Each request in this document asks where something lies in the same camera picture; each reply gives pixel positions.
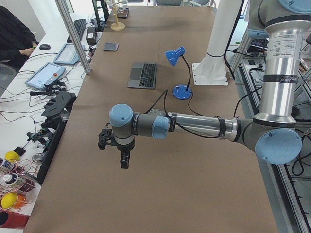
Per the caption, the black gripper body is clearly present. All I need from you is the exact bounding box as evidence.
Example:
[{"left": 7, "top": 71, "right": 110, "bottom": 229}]
[{"left": 114, "top": 137, "right": 135, "bottom": 153}]

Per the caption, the grey laptop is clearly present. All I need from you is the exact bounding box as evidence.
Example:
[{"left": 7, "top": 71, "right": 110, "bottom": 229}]
[{"left": 127, "top": 62, "right": 157, "bottom": 89}]

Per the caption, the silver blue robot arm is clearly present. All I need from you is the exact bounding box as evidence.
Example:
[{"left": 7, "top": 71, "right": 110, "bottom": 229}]
[{"left": 99, "top": 0, "right": 311, "bottom": 169}]

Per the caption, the black tool rack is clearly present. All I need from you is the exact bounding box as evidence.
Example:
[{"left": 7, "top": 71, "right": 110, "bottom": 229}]
[{"left": 37, "top": 91, "right": 77, "bottom": 185}]

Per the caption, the blue desk lamp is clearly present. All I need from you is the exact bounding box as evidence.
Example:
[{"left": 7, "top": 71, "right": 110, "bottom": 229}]
[{"left": 164, "top": 46, "right": 192, "bottom": 100}]

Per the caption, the grey folded cloth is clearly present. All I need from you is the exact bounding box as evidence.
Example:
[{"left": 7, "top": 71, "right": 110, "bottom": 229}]
[{"left": 103, "top": 42, "right": 119, "bottom": 51}]

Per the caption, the near teach pendant tablet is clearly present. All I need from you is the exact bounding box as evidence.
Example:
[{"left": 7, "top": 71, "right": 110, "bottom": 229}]
[{"left": 24, "top": 62, "right": 66, "bottom": 89}]

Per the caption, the teach pendant tablet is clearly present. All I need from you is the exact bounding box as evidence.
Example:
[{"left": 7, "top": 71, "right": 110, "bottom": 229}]
[
  {"left": 24, "top": 62, "right": 66, "bottom": 89},
  {"left": 53, "top": 43, "right": 79, "bottom": 66}
]

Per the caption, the far teach pendant tablet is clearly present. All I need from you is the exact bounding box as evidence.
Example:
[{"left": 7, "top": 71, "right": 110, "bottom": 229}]
[{"left": 53, "top": 43, "right": 79, "bottom": 66}]

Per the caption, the small black box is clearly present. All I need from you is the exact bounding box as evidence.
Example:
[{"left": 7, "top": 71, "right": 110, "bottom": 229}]
[{"left": 86, "top": 27, "right": 97, "bottom": 45}]

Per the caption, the wooden mug tree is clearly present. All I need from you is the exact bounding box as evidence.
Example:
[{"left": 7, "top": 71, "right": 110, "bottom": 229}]
[{"left": 106, "top": 0, "right": 128, "bottom": 31}]

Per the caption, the yellow ball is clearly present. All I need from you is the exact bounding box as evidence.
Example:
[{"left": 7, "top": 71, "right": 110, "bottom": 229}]
[{"left": 0, "top": 192, "right": 18, "bottom": 209}]

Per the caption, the black computer mouse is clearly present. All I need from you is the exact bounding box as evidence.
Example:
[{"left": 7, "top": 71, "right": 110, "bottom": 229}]
[{"left": 39, "top": 44, "right": 51, "bottom": 50}]

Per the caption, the black keyboard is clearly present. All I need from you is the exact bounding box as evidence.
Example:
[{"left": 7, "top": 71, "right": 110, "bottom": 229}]
[{"left": 73, "top": 19, "right": 86, "bottom": 40}]

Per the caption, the red container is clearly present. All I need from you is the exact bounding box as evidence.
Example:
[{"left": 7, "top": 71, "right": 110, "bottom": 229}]
[{"left": 0, "top": 211, "right": 30, "bottom": 229}]

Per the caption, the person in black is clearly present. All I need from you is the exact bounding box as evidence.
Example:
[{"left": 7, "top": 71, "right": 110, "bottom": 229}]
[{"left": 0, "top": 6, "right": 39, "bottom": 71}]

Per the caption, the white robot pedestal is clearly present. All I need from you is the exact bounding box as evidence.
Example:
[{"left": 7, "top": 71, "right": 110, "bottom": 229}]
[{"left": 192, "top": 0, "right": 235, "bottom": 86}]

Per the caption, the aluminium frame post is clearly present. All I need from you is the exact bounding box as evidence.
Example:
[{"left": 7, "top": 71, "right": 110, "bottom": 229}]
[{"left": 55, "top": 0, "right": 91, "bottom": 74}]

